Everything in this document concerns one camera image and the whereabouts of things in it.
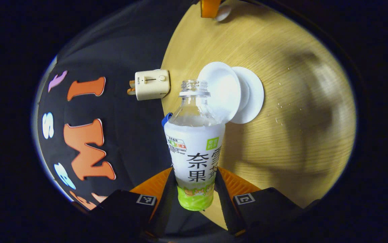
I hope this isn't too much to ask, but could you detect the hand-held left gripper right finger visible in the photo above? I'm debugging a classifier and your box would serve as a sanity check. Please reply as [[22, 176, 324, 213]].
[[214, 167, 304, 237]]

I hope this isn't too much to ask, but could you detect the white saucer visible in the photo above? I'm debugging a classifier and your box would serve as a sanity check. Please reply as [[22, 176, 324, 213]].
[[229, 67, 265, 124]]

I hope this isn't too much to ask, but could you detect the clear water bottle green label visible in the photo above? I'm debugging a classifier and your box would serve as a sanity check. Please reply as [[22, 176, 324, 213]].
[[164, 80, 226, 211]]

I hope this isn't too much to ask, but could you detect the white toaster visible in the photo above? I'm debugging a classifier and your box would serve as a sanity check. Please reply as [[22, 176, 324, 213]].
[[135, 69, 170, 101]]

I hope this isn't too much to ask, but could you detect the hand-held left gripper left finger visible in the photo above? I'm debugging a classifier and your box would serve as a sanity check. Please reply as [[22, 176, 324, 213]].
[[89, 167, 177, 242]]

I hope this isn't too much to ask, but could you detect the white teacup lid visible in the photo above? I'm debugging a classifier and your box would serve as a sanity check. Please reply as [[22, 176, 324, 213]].
[[214, 4, 232, 22]]

